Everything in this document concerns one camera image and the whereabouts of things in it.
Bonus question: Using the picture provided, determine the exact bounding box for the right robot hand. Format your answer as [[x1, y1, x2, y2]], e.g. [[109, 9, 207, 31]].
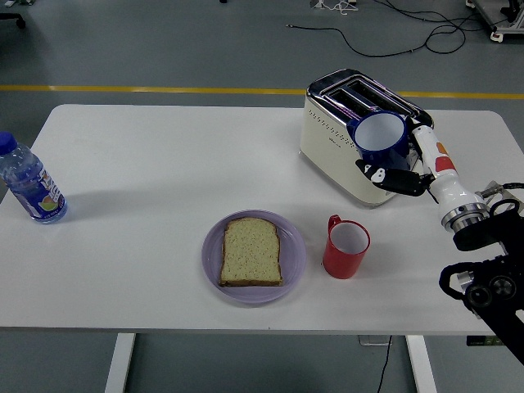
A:
[[355, 118, 487, 219]]

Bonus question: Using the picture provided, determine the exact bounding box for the blue enamel cup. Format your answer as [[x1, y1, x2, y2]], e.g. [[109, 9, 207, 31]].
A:
[[346, 111, 412, 171]]

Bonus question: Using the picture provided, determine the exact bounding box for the red enamel cup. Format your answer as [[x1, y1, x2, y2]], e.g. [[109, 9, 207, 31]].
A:
[[322, 214, 372, 281]]

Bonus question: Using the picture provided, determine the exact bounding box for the slice of bread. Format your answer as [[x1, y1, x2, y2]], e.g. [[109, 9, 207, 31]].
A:
[[218, 217, 284, 287]]

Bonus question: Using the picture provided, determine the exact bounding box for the cream and chrome toaster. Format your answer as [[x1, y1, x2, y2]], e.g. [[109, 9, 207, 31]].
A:
[[298, 68, 435, 210]]

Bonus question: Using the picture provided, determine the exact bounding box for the table height control panel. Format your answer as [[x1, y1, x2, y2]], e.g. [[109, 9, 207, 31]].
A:
[[465, 335, 504, 347]]

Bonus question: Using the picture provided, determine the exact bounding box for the purple plate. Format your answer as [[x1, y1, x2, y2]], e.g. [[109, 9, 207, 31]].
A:
[[201, 210, 307, 305]]

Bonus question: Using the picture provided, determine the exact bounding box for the grey box under table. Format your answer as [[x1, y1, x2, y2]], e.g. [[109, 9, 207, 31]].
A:
[[358, 335, 393, 347]]

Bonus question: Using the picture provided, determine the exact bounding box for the white table leg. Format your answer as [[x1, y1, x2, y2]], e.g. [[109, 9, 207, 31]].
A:
[[405, 335, 438, 393], [104, 333, 137, 393]]

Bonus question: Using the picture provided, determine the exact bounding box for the plastic bottle with blue cap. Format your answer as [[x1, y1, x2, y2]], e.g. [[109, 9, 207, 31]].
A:
[[0, 131, 69, 225]]

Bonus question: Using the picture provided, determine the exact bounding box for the black chair base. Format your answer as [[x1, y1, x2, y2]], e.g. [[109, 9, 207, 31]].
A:
[[0, 13, 26, 29]]

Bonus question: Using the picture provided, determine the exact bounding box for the black floor cable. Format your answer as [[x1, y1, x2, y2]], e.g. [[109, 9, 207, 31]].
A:
[[285, 0, 499, 57]]

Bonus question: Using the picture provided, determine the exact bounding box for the metal equipment frame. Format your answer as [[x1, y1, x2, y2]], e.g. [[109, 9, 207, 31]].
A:
[[464, 0, 524, 42]]

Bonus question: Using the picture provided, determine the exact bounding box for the black cable under table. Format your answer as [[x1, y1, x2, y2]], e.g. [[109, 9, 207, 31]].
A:
[[376, 335, 393, 393]]

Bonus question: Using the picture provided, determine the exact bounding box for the white floor cable bundle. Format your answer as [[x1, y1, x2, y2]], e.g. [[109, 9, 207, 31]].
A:
[[309, 0, 358, 16]]

